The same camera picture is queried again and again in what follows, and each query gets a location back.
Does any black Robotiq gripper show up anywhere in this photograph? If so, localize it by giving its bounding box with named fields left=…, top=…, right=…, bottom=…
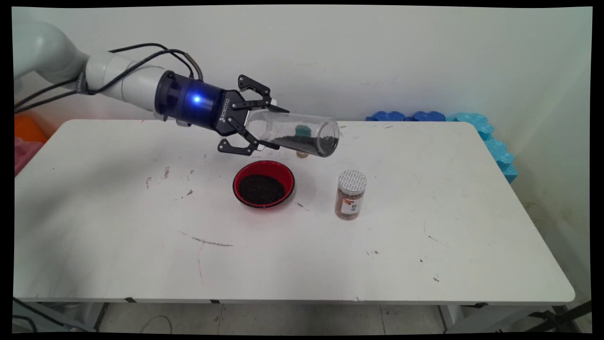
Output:
left=154, top=70, right=289, bottom=156

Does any clear plastic jar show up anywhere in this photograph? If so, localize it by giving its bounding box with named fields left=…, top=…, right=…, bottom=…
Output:
left=245, top=110, right=340, bottom=158

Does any black seeds heap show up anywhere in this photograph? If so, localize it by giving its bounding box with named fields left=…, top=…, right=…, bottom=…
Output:
left=237, top=174, right=286, bottom=205
left=269, top=134, right=339, bottom=157

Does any red bowl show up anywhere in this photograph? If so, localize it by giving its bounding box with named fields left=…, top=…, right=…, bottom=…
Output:
left=233, top=160, right=295, bottom=209

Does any green-capped spice bottle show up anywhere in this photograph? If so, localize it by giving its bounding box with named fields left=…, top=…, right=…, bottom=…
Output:
left=296, top=124, right=310, bottom=159

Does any brown spice jar white lid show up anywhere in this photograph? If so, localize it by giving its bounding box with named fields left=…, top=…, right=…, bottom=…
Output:
left=335, top=170, right=368, bottom=221

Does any orange object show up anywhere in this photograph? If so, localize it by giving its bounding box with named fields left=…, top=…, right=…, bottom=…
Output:
left=14, top=117, right=49, bottom=144

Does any pink object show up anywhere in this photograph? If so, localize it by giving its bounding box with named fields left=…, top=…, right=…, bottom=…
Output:
left=14, top=137, right=44, bottom=176

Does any light blue foam piece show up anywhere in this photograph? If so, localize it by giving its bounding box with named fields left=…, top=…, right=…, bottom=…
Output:
left=446, top=112, right=518, bottom=184

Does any white table leg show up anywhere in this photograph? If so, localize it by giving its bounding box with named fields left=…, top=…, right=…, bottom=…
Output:
left=85, top=302, right=110, bottom=326
left=438, top=305, right=465, bottom=332

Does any black tripod leg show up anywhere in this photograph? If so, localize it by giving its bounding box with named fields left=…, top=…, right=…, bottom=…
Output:
left=526, top=301, right=593, bottom=333

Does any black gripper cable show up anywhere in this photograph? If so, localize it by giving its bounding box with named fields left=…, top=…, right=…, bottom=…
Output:
left=13, top=48, right=204, bottom=114

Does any black camera cable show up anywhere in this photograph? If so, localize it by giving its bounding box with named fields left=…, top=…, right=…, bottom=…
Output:
left=108, top=42, right=195, bottom=78

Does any black floor cable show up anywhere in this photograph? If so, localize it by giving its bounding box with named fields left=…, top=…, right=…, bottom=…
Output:
left=13, top=297, right=76, bottom=332

